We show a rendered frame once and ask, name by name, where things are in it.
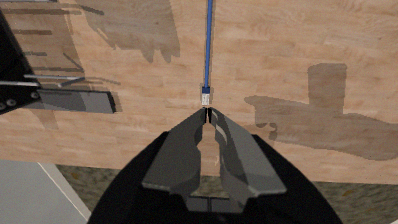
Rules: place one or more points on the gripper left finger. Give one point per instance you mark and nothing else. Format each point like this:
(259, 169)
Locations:
(171, 164)

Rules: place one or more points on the network cable plug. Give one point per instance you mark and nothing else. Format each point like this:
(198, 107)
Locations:
(205, 95)

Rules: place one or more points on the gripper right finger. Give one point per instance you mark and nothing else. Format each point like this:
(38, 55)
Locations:
(252, 168)

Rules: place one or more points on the blue network cable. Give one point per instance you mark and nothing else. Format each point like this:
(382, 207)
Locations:
(209, 20)

